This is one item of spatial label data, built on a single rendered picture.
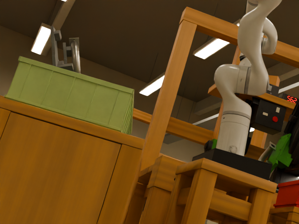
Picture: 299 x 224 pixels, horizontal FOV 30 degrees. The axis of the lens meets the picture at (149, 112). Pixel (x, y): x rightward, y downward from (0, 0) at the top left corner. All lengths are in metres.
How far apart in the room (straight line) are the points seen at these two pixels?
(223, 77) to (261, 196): 0.53
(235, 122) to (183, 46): 1.13
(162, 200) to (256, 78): 0.68
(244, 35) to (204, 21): 1.11
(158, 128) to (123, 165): 1.39
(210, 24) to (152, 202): 1.35
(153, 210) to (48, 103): 0.82
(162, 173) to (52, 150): 0.81
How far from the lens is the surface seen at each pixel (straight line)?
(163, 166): 2.53
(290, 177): 3.18
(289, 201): 2.44
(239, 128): 2.32
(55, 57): 2.09
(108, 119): 1.90
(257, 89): 2.39
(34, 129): 1.86
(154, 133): 3.17
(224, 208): 2.16
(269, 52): 2.71
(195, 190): 2.11
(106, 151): 1.82
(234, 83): 2.39
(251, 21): 2.34
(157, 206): 2.51
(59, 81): 1.95
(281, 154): 3.00
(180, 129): 3.31
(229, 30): 3.47
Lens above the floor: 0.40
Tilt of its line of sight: 15 degrees up
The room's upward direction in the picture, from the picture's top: 17 degrees clockwise
